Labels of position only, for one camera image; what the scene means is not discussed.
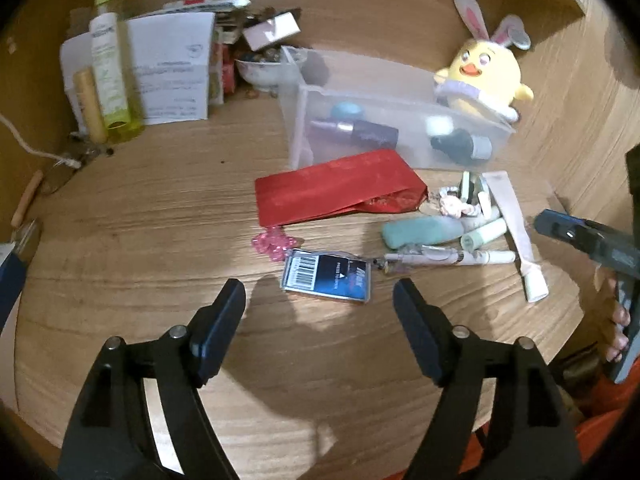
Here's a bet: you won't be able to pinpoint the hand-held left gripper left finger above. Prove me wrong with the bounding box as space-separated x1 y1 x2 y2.
57 278 247 480

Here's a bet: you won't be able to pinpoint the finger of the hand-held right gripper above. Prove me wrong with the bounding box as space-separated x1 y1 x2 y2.
533 209 591 254

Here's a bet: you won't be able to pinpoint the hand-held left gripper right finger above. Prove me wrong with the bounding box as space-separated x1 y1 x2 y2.
393 278 583 480

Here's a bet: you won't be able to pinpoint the pale pink tube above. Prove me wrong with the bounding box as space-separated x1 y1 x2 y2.
482 171 549 303

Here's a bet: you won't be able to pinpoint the green and white tube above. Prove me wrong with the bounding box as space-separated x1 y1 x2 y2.
460 217 508 251

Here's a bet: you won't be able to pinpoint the white pen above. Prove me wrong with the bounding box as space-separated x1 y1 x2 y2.
384 246 516 268

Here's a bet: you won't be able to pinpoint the teal tube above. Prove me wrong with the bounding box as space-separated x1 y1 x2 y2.
382 216 463 250

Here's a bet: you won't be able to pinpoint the pink bead hair clip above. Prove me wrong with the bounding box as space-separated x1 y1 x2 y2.
250 227 300 263

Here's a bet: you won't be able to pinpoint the candy wrapper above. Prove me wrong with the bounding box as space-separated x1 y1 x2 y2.
434 187 478 220

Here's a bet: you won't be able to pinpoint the red envelope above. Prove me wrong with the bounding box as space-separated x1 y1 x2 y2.
254 150 428 228

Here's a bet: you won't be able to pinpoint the clear plastic storage bin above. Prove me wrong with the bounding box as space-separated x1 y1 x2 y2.
278 45 517 171

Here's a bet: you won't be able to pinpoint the person's right hand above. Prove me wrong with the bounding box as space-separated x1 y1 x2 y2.
595 265 632 365

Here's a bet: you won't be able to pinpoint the dark green bottle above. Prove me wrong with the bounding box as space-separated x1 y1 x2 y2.
430 129 493 163

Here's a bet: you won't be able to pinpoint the yellow chick plush toy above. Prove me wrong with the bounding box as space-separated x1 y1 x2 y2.
432 0 535 123

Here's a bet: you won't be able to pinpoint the red cloth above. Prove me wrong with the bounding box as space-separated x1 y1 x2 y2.
470 370 636 466

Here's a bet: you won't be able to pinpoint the purple cosmetic bottle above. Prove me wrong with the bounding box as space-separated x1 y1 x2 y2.
309 119 400 150

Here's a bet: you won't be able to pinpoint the dark blue object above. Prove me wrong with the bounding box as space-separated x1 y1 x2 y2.
0 242 27 333

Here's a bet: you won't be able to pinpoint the tan stick tube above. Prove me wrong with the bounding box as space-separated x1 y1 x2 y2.
73 69 109 144

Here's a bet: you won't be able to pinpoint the white paper sheets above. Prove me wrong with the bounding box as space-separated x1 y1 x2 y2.
60 11 216 127

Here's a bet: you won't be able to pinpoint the white bowl of beads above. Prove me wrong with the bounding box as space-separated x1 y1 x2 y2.
235 50 306 95

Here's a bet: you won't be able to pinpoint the white and green spray bottle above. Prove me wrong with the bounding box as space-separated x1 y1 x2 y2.
89 0 132 129

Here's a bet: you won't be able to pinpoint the stack of books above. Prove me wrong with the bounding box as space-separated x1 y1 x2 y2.
150 0 252 107

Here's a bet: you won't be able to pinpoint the small white box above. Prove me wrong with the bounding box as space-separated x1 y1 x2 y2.
242 9 301 51

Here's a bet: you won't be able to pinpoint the wooden handle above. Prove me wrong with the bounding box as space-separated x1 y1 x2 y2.
11 170 45 228

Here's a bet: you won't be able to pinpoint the white rope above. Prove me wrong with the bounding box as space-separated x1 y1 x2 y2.
0 112 82 170

